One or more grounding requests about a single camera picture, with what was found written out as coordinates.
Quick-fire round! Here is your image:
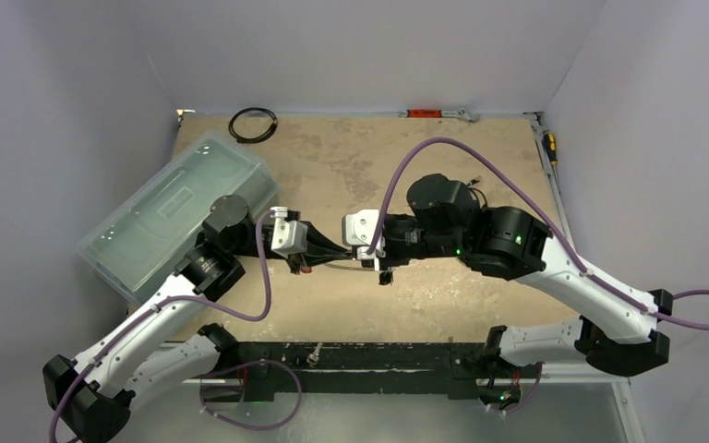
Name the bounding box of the black key fob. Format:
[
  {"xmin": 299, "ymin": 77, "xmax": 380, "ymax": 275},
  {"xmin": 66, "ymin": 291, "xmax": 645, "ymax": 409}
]
[{"xmin": 379, "ymin": 270, "xmax": 393, "ymax": 286}]

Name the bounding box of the silver key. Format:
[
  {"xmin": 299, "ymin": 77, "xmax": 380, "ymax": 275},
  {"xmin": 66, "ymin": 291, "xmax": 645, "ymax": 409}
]
[{"xmin": 306, "ymin": 342, "xmax": 323, "ymax": 367}]

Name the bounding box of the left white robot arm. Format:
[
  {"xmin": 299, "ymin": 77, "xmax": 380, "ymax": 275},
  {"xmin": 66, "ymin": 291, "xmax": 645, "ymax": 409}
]
[{"xmin": 42, "ymin": 195, "xmax": 351, "ymax": 442}]

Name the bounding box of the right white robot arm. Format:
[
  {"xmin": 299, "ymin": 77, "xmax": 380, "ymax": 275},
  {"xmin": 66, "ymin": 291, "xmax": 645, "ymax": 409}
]
[{"xmin": 379, "ymin": 174, "xmax": 672, "ymax": 377}]

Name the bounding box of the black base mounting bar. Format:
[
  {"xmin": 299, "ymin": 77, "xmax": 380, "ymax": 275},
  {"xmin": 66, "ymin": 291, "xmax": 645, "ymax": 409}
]
[{"xmin": 197, "ymin": 324, "xmax": 543, "ymax": 407}]

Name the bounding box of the clear plastic storage box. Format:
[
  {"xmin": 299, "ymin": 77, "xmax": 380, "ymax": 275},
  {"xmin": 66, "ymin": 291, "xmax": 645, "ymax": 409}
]
[{"xmin": 78, "ymin": 130, "xmax": 279, "ymax": 305}]

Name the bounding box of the yellow black screwdriver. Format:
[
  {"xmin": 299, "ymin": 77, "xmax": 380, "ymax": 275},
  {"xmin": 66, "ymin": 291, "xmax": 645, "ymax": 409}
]
[{"xmin": 542, "ymin": 132, "xmax": 558, "ymax": 167}]

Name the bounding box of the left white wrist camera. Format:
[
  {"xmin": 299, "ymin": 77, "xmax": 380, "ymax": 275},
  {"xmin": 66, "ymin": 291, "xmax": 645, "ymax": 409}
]
[{"xmin": 270, "ymin": 207, "xmax": 308, "ymax": 258}]

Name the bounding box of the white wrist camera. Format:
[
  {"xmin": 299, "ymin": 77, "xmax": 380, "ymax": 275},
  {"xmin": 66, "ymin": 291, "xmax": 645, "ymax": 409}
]
[
  {"xmin": 270, "ymin": 207, "xmax": 308, "ymax": 258},
  {"xmin": 342, "ymin": 209, "xmax": 388, "ymax": 271}
]

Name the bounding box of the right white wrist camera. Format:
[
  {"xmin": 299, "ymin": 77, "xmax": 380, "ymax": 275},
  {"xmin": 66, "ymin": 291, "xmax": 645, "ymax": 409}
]
[{"xmin": 342, "ymin": 209, "xmax": 388, "ymax": 271}]

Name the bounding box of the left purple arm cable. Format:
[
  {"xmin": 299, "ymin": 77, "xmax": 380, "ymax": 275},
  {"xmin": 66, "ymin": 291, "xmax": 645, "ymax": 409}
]
[{"xmin": 48, "ymin": 210, "xmax": 274, "ymax": 443}]

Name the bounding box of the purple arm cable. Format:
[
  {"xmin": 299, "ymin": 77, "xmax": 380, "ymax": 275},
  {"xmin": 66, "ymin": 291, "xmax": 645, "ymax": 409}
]
[
  {"xmin": 48, "ymin": 210, "xmax": 274, "ymax": 443},
  {"xmin": 367, "ymin": 138, "xmax": 709, "ymax": 333}
]

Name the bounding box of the small coiled black cable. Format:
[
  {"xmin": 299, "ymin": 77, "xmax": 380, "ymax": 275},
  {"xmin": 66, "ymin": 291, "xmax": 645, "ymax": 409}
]
[{"xmin": 227, "ymin": 107, "xmax": 279, "ymax": 145}]

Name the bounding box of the red handled adjustable wrench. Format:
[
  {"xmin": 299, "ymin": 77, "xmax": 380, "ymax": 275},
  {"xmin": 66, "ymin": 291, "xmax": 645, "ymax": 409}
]
[{"xmin": 398, "ymin": 107, "xmax": 480, "ymax": 123}]

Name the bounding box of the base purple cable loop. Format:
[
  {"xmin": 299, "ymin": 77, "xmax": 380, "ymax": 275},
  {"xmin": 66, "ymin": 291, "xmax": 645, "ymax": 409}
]
[{"xmin": 198, "ymin": 358, "xmax": 304, "ymax": 431}]

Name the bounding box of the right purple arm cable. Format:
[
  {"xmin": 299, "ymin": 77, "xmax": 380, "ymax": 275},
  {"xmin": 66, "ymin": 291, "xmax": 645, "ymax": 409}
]
[{"xmin": 367, "ymin": 138, "xmax": 709, "ymax": 333}]

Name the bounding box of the aluminium frame rail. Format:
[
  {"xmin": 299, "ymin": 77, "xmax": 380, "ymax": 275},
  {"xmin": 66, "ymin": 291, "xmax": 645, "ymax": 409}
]
[{"xmin": 526, "ymin": 113, "xmax": 629, "ymax": 382}]

